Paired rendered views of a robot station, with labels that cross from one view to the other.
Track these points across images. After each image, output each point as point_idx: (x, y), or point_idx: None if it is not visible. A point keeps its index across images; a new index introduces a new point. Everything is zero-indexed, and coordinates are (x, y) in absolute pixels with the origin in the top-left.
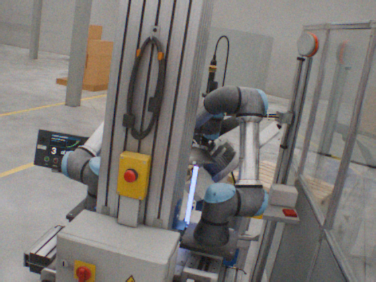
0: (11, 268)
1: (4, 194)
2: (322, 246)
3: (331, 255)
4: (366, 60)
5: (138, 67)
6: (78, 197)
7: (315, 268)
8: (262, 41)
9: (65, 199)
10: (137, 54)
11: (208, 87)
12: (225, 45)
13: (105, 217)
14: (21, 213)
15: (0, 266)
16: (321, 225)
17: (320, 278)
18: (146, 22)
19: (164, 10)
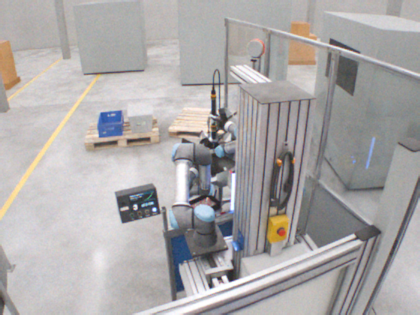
0: (88, 286)
1: (23, 225)
2: (317, 190)
3: (330, 196)
4: (331, 75)
5: (275, 169)
6: (81, 199)
7: (315, 203)
8: (139, 5)
9: (73, 205)
10: (280, 164)
11: (213, 111)
12: (108, 17)
13: (259, 256)
14: (52, 236)
15: (80, 289)
16: (311, 178)
17: (323, 210)
18: (280, 141)
19: (290, 130)
